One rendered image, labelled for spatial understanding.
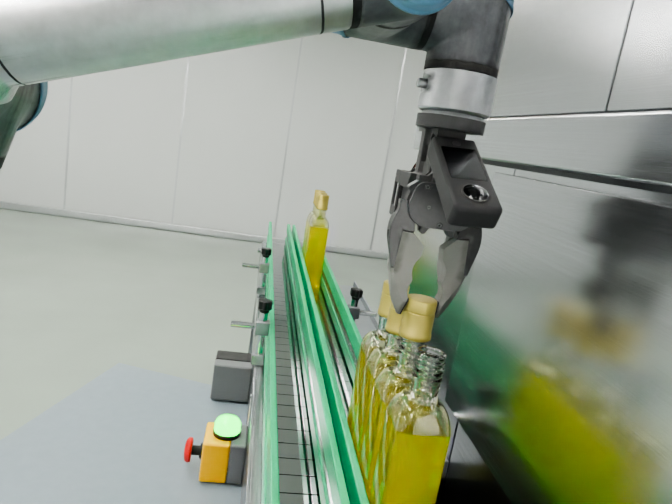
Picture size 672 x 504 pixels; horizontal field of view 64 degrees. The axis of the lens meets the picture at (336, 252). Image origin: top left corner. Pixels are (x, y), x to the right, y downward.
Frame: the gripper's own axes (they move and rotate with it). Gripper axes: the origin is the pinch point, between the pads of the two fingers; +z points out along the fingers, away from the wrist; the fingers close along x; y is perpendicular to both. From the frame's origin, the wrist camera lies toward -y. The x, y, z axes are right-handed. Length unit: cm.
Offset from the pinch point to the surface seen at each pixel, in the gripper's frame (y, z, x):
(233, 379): 53, 36, 19
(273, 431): 7.2, 20.4, 13.0
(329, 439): 6.5, 20.5, 6.0
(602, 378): -14.6, 0.2, -12.1
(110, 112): 583, -7, 186
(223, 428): 27.1, 32.3, 19.2
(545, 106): 12.5, -24.2, -15.3
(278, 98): 582, -52, 8
